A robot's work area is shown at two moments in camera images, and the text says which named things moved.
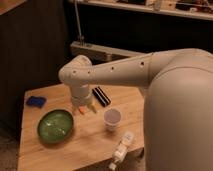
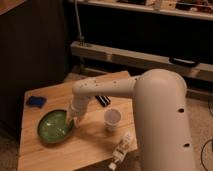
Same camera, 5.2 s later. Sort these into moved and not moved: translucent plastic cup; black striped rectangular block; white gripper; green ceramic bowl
Moved: white gripper
Not moved: translucent plastic cup; black striped rectangular block; green ceramic bowl
